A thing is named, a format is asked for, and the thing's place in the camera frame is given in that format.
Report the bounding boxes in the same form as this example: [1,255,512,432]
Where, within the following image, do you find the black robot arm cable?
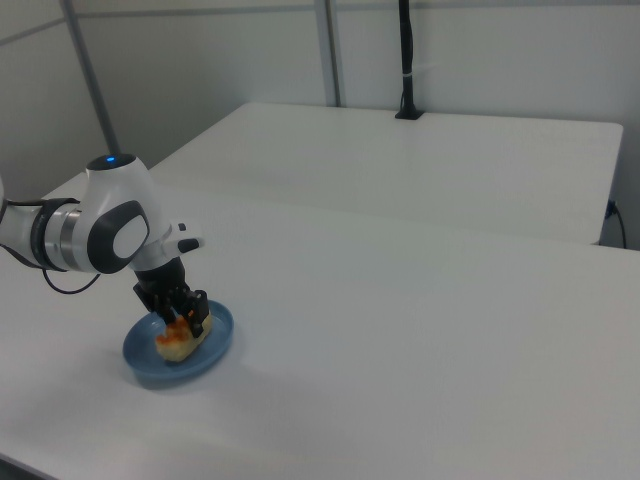
[0,198,101,295]

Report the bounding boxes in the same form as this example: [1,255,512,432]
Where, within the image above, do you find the black wall power cable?
[606,199,628,251]

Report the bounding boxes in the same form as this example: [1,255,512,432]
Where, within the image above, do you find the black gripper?
[131,257,209,337]

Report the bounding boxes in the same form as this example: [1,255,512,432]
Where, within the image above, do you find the blue round plate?
[122,299,235,387]

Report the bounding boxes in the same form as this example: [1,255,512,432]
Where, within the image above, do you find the orange glazed bread roll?
[154,308,214,362]

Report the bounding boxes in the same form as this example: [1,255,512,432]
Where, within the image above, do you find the grey partition frame post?
[315,0,347,108]
[59,0,124,154]

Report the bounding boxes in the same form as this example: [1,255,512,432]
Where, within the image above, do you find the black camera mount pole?
[394,0,425,121]

